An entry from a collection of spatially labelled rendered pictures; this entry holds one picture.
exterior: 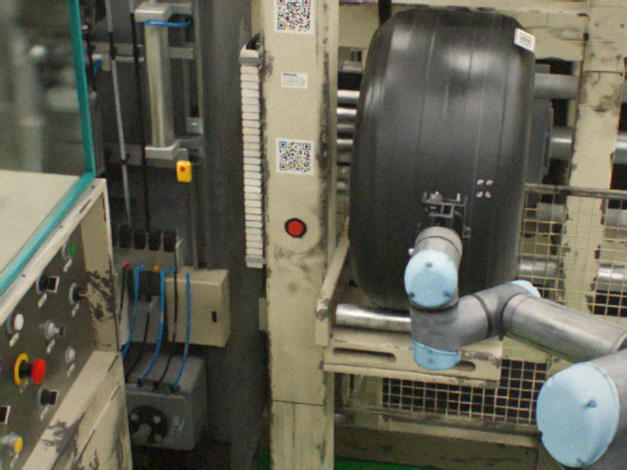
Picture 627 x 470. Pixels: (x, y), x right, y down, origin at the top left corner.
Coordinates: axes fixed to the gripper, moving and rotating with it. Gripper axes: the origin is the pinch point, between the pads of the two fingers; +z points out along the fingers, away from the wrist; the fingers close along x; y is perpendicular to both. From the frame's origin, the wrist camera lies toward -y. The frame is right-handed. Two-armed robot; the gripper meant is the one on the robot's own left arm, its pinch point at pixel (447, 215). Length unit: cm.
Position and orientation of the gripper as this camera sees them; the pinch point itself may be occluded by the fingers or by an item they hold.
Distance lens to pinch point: 210.3
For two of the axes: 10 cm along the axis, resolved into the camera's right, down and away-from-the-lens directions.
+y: 0.2, -9.3, -3.8
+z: 1.8, -3.7, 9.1
